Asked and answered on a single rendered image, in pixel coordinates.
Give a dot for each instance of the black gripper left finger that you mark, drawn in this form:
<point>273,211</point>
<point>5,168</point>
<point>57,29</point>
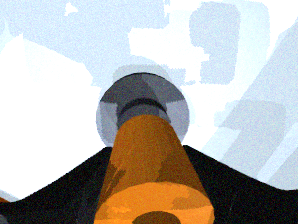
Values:
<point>72,199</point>

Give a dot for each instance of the orange knob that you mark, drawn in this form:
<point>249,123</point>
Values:
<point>150,180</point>

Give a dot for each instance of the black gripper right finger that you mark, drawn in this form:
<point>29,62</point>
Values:
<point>240,199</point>

